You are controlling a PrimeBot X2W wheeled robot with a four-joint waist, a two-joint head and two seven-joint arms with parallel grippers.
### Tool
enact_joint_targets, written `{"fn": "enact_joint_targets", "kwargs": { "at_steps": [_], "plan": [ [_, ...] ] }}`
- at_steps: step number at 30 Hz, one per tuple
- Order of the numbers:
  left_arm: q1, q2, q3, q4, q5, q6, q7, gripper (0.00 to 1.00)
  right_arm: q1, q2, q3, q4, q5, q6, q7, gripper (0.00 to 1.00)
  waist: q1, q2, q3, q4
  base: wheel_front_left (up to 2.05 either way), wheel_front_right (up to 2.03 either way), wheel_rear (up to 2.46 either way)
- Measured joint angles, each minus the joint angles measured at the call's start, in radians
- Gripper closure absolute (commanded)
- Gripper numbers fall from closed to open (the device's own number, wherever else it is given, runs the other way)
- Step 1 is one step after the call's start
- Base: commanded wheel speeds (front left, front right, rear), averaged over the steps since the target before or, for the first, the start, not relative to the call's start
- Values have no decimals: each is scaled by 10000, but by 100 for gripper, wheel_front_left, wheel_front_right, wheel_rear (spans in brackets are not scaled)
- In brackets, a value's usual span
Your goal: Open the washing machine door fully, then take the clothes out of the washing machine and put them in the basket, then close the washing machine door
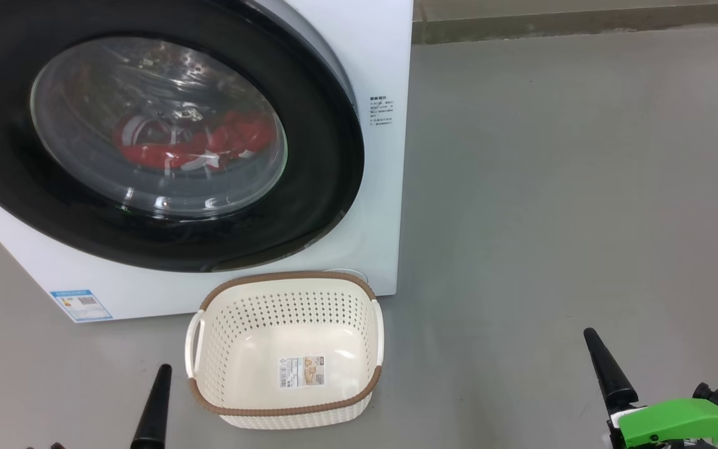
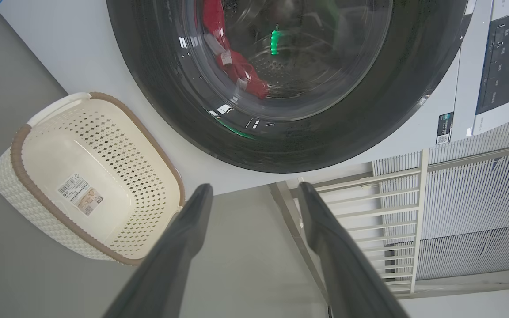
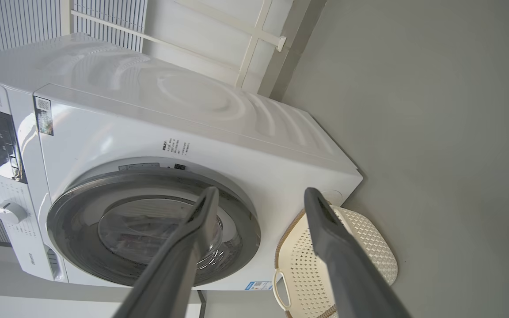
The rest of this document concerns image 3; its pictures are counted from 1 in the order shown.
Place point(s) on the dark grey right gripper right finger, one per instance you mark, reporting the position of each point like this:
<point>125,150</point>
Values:
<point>347,274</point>

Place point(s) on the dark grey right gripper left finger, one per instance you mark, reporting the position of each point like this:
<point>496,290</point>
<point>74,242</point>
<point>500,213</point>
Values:
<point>170,274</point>

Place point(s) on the washing machine glass door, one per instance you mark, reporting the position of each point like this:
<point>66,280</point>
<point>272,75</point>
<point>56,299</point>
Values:
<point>73,247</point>

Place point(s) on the cream perforated laundry basket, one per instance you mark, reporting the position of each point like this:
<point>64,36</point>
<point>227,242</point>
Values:
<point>369,247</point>

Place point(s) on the white front-load washing machine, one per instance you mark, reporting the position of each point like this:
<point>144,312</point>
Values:
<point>148,115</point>

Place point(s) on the white washing machine dial knob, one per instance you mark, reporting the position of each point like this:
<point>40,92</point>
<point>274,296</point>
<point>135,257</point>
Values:
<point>11,213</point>

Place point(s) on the blue energy label sticker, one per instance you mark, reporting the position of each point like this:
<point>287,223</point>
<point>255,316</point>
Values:
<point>259,285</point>

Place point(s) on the white detergent drawer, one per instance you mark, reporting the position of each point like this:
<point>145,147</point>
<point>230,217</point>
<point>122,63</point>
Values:
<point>47,260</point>

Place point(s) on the Chinese text warning sticker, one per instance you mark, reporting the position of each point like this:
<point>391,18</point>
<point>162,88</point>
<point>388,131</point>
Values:
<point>176,147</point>

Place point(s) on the QR code sticker strip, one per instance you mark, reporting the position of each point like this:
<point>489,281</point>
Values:
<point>44,117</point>

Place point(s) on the white metal railing frame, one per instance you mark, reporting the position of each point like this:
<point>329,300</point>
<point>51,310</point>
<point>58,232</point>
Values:
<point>256,35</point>

